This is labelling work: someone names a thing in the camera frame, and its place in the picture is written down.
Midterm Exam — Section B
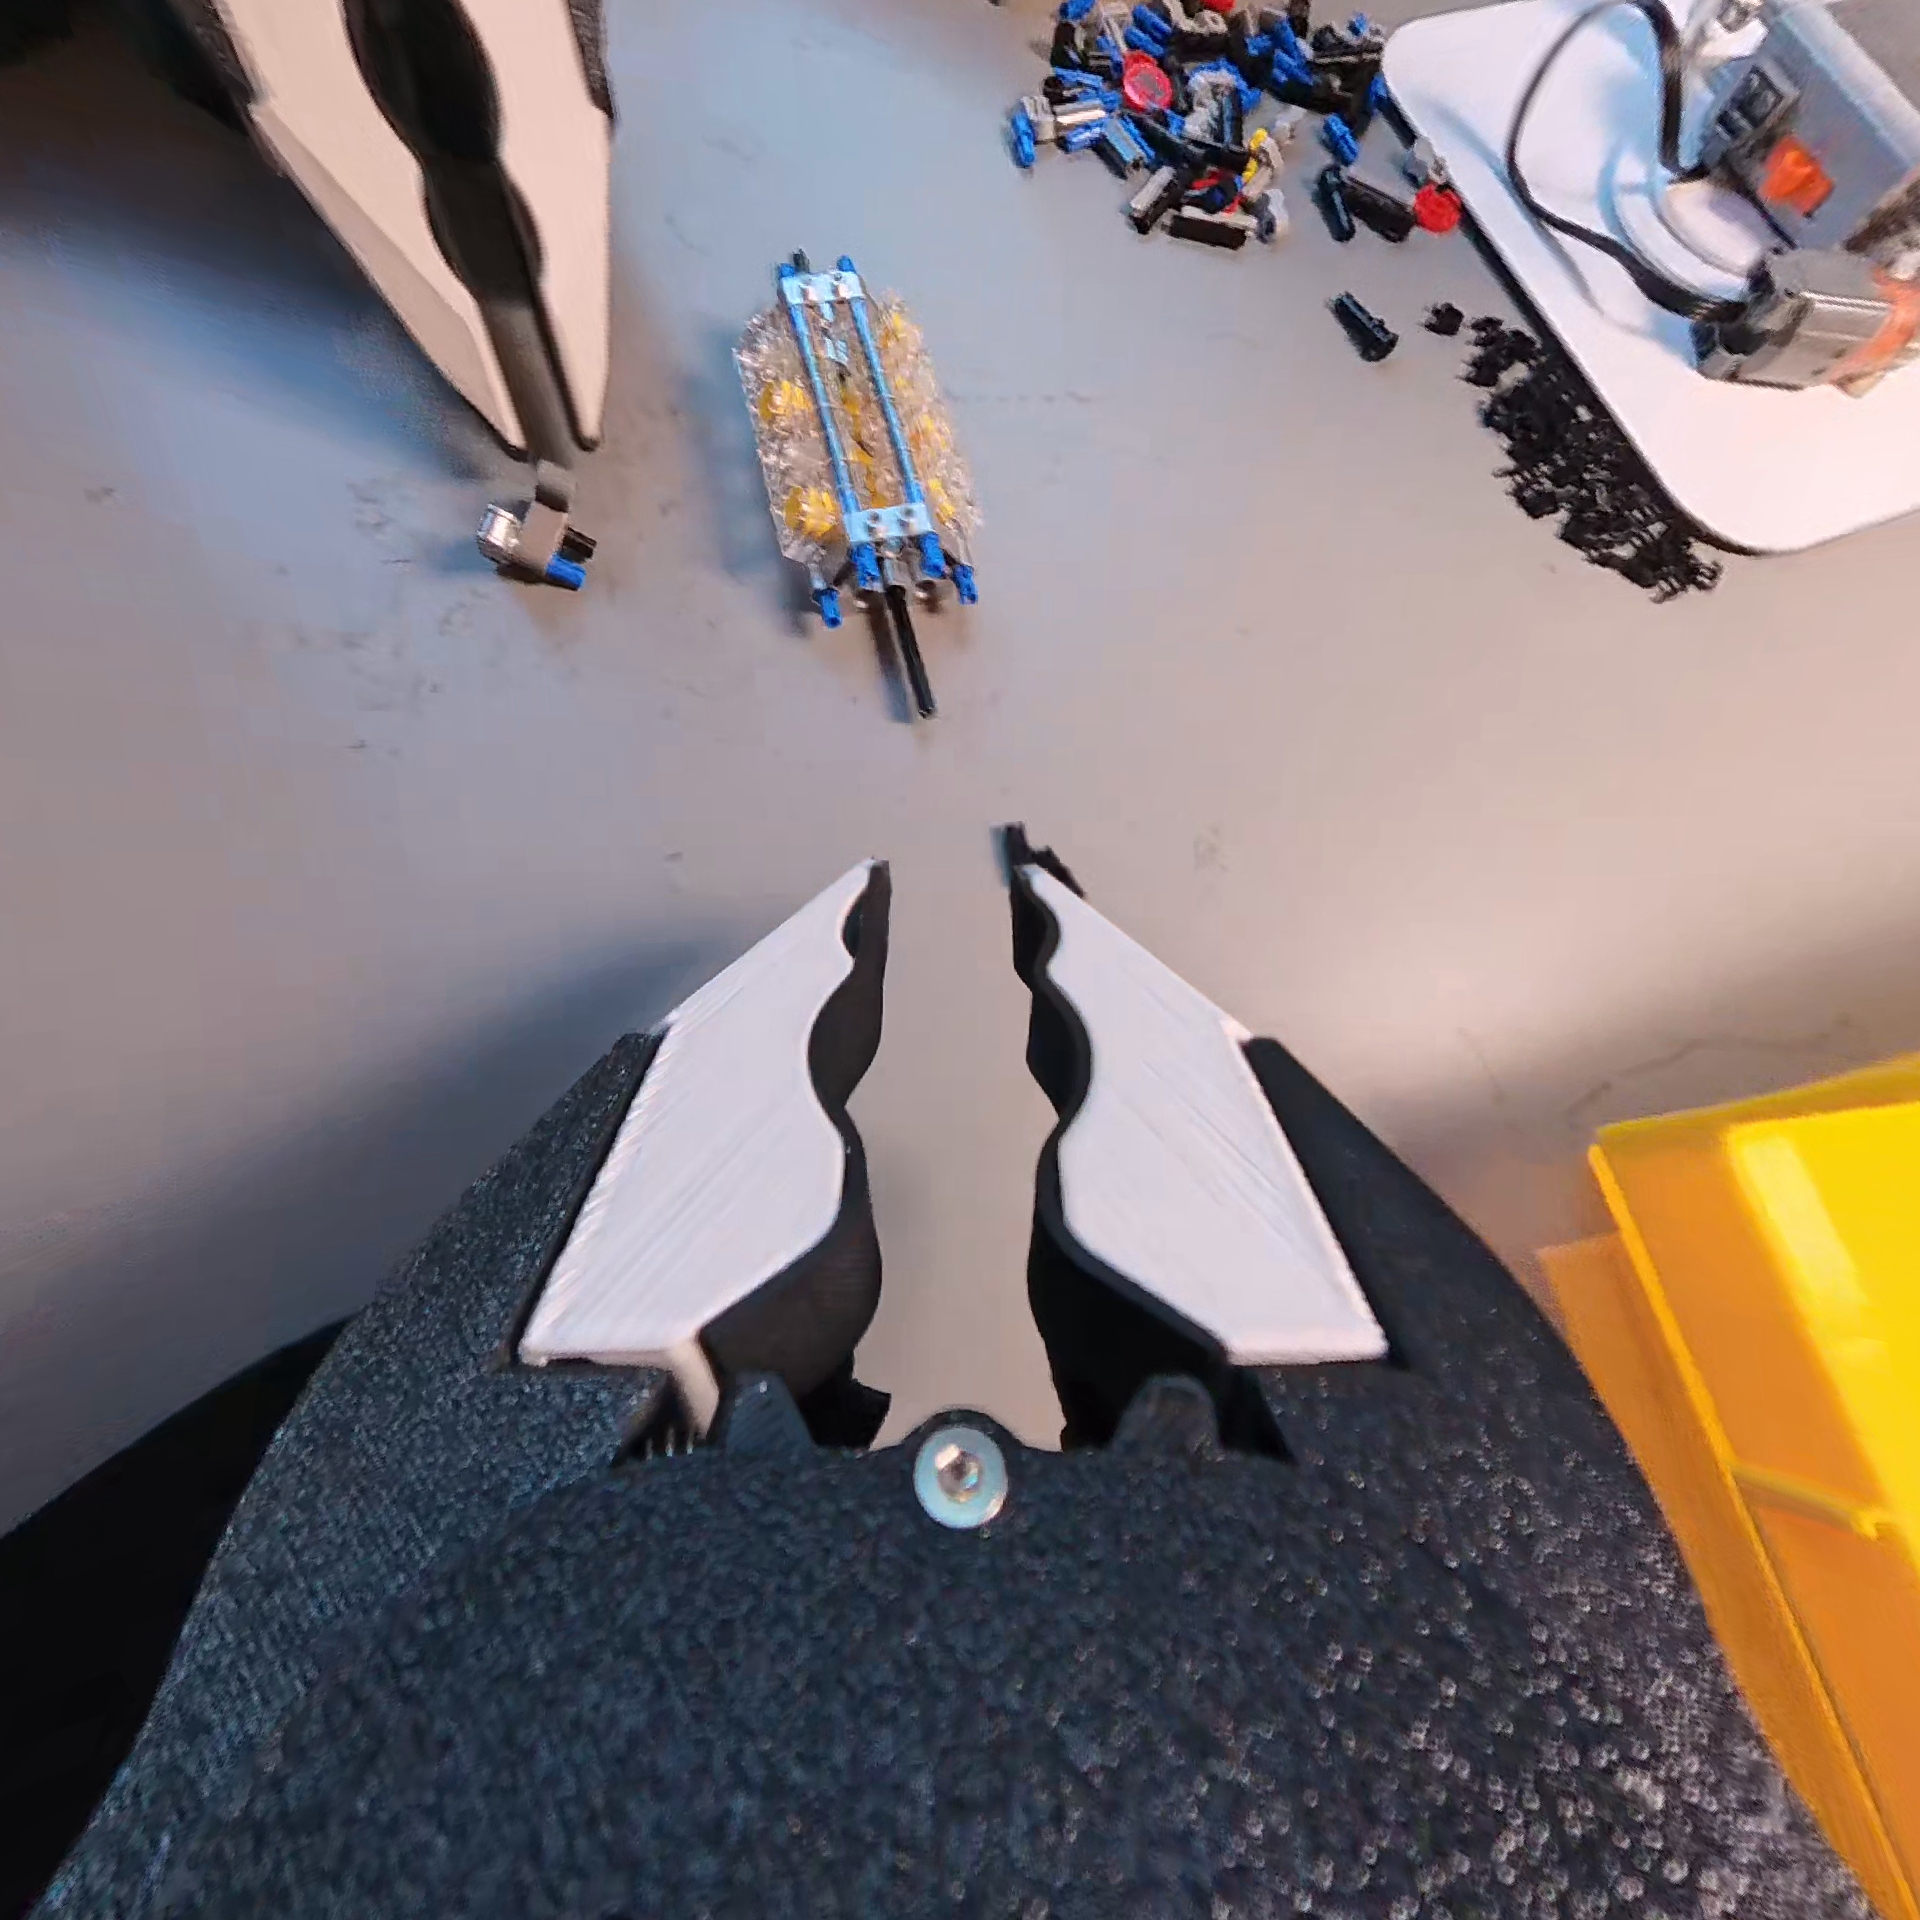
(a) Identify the black cable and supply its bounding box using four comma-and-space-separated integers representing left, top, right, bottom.
1501, 0, 1777, 320

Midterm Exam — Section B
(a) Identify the grey battery box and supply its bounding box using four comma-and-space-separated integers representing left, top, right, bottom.
1716, 0, 1920, 249

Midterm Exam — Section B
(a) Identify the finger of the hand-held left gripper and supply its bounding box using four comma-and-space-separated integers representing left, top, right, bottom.
216, 0, 577, 457
451, 0, 620, 454

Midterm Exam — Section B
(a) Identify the dark cloth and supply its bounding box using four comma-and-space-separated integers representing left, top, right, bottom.
0, 1322, 350, 1920

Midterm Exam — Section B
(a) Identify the white book stand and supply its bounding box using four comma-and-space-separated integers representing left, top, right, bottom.
1381, 0, 1920, 560

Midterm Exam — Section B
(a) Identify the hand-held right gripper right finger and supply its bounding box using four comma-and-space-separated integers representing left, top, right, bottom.
1006, 865, 1388, 1417

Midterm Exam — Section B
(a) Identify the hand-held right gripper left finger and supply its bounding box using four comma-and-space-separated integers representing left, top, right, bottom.
516, 865, 895, 1417

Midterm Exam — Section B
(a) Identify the grey desk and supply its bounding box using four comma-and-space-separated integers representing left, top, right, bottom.
0, 0, 1920, 1561

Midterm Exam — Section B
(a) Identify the pile of mixed brick parts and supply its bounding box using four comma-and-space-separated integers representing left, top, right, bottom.
1006, 0, 1472, 251

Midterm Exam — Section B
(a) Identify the yellow plastic bin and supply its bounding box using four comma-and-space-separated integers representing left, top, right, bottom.
1536, 1057, 1920, 1920

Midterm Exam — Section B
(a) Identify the transparent brick engine model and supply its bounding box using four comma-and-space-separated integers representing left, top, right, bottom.
735, 249, 984, 723

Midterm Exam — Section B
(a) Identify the heap of black pins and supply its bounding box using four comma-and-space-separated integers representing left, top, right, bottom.
1417, 302, 1731, 599

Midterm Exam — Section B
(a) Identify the small grey motor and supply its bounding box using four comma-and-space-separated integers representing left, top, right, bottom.
1705, 258, 1920, 395

